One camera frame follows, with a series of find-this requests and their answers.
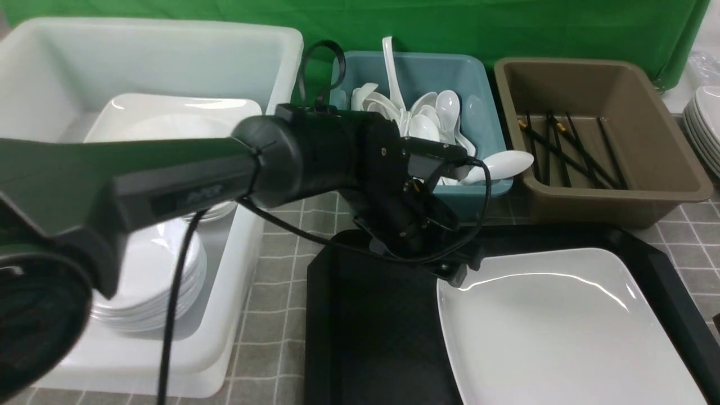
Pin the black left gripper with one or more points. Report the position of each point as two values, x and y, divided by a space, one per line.
391 194

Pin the large white square plate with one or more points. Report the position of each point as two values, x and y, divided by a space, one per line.
560 327

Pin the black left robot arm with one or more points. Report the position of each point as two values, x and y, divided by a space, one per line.
68 210

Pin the pile of white spoons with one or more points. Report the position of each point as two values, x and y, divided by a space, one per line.
420 122

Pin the black plastic serving tray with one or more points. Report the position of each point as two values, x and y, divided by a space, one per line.
373 333

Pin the white spoon over bin edge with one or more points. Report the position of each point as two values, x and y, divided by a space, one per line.
506 164

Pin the upright white spoon in bin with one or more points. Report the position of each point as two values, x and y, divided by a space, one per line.
395 94

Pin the teal plastic spoon bin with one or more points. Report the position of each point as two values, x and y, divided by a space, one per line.
420 73

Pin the black chopsticks in brown bin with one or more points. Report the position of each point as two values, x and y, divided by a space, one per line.
561 145

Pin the grey checked tablecloth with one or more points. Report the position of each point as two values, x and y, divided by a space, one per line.
265 361

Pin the brown plastic chopstick bin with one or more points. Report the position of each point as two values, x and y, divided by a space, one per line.
661 167

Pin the stack of bowls in tub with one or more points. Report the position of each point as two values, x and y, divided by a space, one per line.
141 301

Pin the white plates stack in tub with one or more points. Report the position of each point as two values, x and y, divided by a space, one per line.
198 122

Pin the stack of white plates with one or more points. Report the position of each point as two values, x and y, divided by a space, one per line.
701 120

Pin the green backdrop cloth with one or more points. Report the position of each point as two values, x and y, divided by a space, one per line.
654 35

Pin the large white plastic tub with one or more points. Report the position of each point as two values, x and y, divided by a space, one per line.
59 73

